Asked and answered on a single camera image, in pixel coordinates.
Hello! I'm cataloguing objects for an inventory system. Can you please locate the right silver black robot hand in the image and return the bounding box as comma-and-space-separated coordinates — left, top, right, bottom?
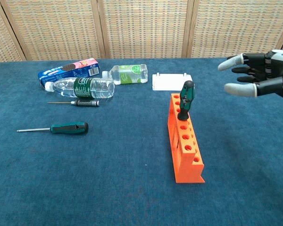
217, 49, 283, 103

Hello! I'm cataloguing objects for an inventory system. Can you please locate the green black striped screwdriver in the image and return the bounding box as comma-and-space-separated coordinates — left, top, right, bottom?
177, 80, 195, 121

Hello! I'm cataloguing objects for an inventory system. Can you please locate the orange test tube rack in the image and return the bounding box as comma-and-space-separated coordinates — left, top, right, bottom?
167, 92, 205, 184

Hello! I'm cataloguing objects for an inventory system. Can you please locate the slim black precision screwdriver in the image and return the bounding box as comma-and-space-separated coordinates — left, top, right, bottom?
48, 99, 100, 108

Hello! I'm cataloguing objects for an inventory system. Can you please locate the white plastic box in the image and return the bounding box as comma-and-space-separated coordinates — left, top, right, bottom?
152, 72, 196, 91

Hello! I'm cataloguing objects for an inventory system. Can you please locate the woven wooden folding screen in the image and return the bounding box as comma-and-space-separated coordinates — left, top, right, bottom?
0, 0, 283, 64

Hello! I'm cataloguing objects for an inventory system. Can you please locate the bottle with light green label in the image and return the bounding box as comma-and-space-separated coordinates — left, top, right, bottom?
101, 64, 149, 85

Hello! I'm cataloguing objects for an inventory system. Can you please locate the blue table cloth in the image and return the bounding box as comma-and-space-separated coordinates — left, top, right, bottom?
0, 56, 283, 226

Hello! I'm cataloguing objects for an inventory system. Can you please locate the blue pink cookie box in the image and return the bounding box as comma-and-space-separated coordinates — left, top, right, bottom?
37, 58, 100, 89

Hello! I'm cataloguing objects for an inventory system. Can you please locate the bottle with dark green label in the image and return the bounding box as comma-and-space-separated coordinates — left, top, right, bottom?
44, 77, 116, 99

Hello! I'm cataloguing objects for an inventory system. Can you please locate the teal black handle screwdriver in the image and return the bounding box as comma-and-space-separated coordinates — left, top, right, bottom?
16, 121, 89, 136

